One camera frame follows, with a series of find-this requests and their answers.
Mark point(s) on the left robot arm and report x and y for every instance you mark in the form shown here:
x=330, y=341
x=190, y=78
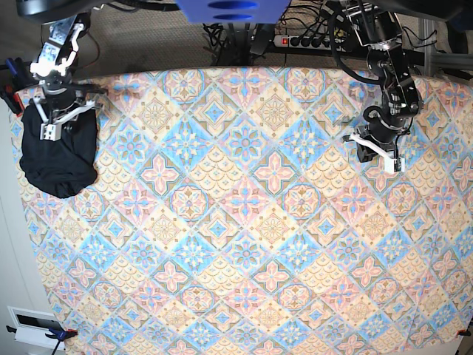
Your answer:
x=379, y=32

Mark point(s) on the white floor outlet box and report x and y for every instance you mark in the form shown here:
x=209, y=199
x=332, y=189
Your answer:
x=21, y=317

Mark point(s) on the blue clamp bottom left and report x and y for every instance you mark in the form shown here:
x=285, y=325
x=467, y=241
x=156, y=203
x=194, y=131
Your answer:
x=55, y=334

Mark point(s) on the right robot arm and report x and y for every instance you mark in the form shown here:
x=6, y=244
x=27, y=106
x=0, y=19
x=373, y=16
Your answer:
x=68, y=21

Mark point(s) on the black t-shirt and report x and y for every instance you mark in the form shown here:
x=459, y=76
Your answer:
x=60, y=168

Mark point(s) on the orange clamp bottom right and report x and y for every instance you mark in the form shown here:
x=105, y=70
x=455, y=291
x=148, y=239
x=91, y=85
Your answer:
x=464, y=333

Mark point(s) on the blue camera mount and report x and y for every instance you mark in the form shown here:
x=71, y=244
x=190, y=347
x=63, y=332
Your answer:
x=236, y=11

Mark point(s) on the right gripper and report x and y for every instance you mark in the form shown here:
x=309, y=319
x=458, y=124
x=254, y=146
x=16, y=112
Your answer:
x=62, y=104

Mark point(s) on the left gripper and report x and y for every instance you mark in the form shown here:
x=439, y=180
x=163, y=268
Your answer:
x=376, y=138

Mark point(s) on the blue clamp top left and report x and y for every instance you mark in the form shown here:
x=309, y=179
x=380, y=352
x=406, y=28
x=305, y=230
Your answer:
x=19, y=70

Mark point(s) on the white power strip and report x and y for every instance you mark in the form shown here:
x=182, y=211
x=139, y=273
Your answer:
x=307, y=42

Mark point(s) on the patterned tablecloth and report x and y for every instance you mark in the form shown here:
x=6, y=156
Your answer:
x=228, y=217

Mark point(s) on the blue clamp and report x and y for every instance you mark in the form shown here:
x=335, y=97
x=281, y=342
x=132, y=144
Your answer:
x=55, y=334
x=19, y=70

